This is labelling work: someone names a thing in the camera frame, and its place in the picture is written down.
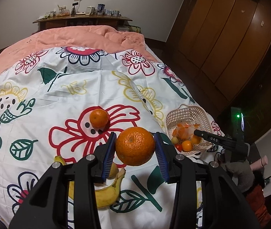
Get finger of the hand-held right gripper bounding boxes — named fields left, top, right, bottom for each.
left=193, top=129, right=232, bottom=148

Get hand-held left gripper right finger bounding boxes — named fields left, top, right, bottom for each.
left=153, top=132, right=260, bottom=229

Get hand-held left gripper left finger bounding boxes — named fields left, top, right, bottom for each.
left=9, top=132, right=117, bottom=229

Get large orange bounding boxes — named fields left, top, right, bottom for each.
left=115, top=126, right=155, bottom=167

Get orange plastic bag of oranges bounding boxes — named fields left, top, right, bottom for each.
left=175, top=122, right=201, bottom=141

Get cream plastic basket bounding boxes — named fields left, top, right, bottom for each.
left=165, top=104, right=213, bottom=159

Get yellow banana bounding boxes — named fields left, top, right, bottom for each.
left=54, top=155, right=126, bottom=209

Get person's right forearm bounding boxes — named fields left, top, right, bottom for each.
left=244, top=175, right=271, bottom=228

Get person's right hand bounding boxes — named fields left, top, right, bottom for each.
left=225, top=159, right=255, bottom=194

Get pink cylinder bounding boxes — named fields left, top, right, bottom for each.
left=251, top=156, right=268, bottom=171

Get white floral blanket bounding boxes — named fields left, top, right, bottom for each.
left=0, top=49, right=224, bottom=229

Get brown wooden wardrobe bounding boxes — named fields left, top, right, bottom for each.
left=174, top=0, right=271, bottom=115

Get pink duvet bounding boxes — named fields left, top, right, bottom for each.
left=0, top=25, right=158, bottom=89

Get dark wooden sideboard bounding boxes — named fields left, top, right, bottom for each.
left=33, top=14, right=133, bottom=32

